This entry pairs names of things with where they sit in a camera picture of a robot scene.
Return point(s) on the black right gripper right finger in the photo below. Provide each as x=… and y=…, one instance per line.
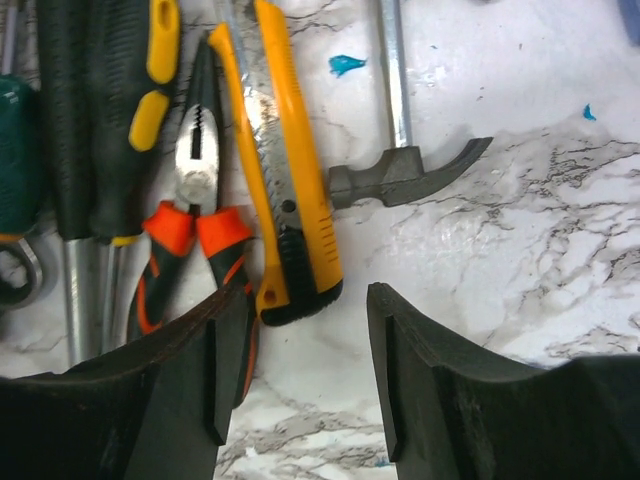
x=452, y=409

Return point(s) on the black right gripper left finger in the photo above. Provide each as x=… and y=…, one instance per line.
x=156, y=408

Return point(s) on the orange black pliers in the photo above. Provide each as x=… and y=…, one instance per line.
x=195, y=215

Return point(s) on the yellow utility knife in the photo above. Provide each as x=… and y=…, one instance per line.
x=302, y=267

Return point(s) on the small grey claw hammer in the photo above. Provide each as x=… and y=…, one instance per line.
x=398, y=177

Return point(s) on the black yellow screwdriver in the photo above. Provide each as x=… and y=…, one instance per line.
x=133, y=60

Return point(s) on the green handle screwdriver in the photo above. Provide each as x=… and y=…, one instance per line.
x=23, y=184

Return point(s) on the black handle claw hammer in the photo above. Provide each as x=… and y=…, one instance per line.
x=62, y=35

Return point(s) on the blue handle small screwdriver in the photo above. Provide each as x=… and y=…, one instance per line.
x=630, y=13

